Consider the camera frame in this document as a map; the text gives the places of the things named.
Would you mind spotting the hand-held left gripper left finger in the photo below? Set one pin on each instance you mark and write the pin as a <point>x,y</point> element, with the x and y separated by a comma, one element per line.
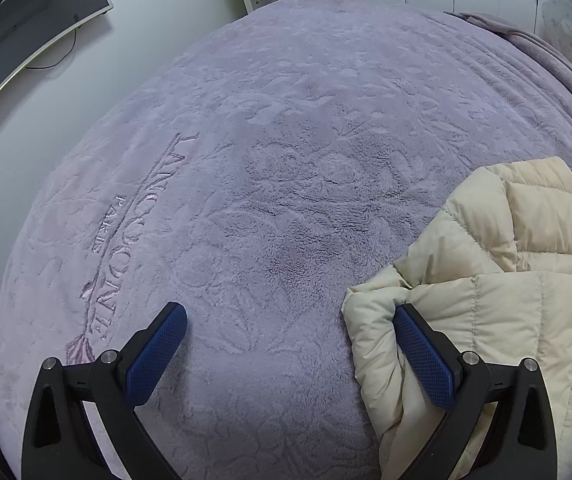
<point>158,347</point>

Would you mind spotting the purple embossed fleece blanket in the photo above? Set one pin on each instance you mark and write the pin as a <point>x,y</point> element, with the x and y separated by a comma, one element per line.
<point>276,170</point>

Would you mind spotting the white-framed wall television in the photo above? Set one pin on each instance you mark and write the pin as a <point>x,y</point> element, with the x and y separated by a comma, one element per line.
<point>36,25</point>

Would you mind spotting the cream puffer jacket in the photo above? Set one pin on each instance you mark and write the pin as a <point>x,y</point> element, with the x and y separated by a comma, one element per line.
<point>516,280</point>

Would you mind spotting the round floral decoration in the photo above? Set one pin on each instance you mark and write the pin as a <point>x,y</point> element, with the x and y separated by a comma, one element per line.
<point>566,27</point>

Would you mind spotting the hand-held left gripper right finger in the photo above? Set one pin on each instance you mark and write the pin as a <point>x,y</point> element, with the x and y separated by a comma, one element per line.
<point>423,355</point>

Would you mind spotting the mauve folded blanket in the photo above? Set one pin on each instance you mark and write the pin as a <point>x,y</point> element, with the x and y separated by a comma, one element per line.
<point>521,40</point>

